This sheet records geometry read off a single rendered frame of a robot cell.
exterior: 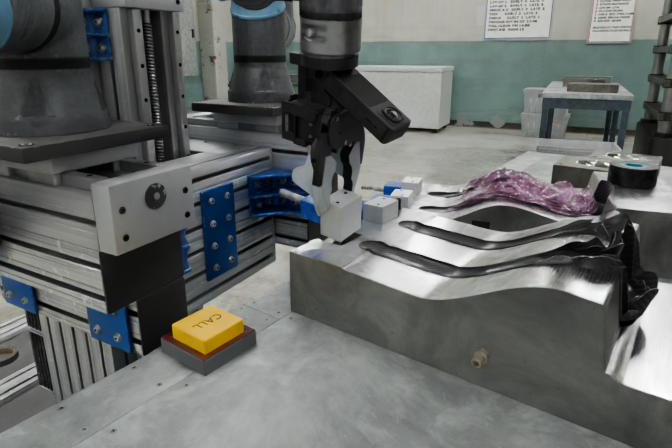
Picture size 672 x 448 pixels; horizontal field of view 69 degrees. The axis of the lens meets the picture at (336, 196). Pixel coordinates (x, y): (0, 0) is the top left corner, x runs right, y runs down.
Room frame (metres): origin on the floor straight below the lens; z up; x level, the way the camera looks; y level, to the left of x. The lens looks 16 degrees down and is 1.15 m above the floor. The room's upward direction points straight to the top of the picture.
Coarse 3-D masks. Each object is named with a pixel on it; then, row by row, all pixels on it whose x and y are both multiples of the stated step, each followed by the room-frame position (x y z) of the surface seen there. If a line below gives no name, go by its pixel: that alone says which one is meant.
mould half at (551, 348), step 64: (320, 256) 0.59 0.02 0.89; (448, 256) 0.61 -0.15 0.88; (512, 256) 0.56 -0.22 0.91; (320, 320) 0.58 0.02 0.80; (384, 320) 0.52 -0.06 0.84; (448, 320) 0.47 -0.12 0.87; (512, 320) 0.44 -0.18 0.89; (576, 320) 0.40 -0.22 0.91; (640, 320) 0.48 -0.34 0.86; (512, 384) 0.43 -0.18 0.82; (576, 384) 0.40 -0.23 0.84; (640, 384) 0.38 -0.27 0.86
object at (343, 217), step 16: (288, 192) 0.71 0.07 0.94; (336, 192) 0.67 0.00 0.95; (352, 192) 0.67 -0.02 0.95; (304, 208) 0.67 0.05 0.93; (336, 208) 0.63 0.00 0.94; (352, 208) 0.65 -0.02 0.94; (320, 224) 0.65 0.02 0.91; (336, 224) 0.63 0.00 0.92; (352, 224) 0.65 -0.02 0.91; (336, 240) 0.64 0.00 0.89
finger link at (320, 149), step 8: (328, 128) 0.62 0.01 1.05; (320, 136) 0.60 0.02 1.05; (312, 144) 0.61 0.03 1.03; (320, 144) 0.60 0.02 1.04; (328, 144) 0.61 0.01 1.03; (312, 152) 0.61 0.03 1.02; (320, 152) 0.60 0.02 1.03; (328, 152) 0.61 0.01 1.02; (312, 160) 0.61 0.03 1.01; (320, 160) 0.60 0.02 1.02; (320, 168) 0.60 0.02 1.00; (320, 176) 0.61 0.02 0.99; (312, 184) 0.62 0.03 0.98; (320, 184) 0.61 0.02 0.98
